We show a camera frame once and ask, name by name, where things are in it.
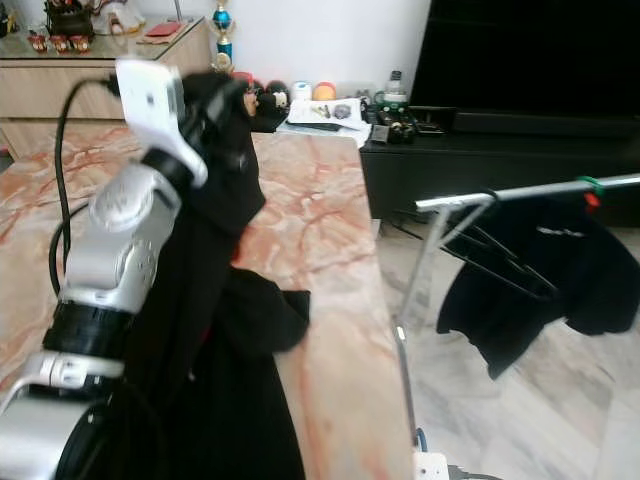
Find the navy shirt with red trim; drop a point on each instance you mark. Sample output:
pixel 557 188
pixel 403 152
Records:
pixel 580 270

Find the black television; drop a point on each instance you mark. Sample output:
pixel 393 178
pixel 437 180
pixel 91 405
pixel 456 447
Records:
pixel 520 50

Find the black mouse plush toy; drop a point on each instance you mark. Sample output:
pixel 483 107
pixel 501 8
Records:
pixel 268 98

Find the blue gold trophy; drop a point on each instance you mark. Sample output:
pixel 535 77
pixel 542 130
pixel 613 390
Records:
pixel 223 25

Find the green hanger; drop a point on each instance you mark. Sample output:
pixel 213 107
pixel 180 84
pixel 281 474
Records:
pixel 590 183

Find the dark bronze ornament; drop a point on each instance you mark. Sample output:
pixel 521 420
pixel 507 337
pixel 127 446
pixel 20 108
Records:
pixel 70 20

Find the red flat box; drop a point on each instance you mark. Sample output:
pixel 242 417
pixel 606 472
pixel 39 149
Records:
pixel 163 30

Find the black shirt with red trim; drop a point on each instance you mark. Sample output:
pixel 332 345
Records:
pixel 210 340

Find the silver metal clothes rack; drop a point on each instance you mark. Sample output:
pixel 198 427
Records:
pixel 520 193

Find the orange red ball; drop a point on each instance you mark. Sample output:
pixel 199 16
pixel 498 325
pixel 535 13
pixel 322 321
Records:
pixel 323 92

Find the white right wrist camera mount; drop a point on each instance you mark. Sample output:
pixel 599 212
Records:
pixel 431 467

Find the black tape dispenser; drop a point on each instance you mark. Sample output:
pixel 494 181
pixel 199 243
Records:
pixel 393 122

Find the white paper stack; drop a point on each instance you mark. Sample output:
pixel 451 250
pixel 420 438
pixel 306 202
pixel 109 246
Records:
pixel 325 112

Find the black TV console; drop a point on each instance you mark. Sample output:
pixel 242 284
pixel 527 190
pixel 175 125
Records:
pixel 420 170

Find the beige wooden sideboard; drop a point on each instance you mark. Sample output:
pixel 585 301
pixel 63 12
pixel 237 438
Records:
pixel 60 95

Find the white blue ball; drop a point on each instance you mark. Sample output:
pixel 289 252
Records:
pixel 300 89

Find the dark thin hanger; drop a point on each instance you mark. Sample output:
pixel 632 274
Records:
pixel 545 288

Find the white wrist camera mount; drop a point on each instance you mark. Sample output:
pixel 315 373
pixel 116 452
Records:
pixel 431 467
pixel 150 100

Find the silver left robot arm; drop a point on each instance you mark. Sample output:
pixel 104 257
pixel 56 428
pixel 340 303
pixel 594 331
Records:
pixel 120 250

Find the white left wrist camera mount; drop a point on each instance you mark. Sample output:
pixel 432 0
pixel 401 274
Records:
pixel 150 100

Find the marble top folding table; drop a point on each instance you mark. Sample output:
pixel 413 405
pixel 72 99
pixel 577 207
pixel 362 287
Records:
pixel 40 220

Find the black soundbar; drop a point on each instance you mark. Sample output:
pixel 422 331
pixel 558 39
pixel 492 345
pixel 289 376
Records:
pixel 540 122

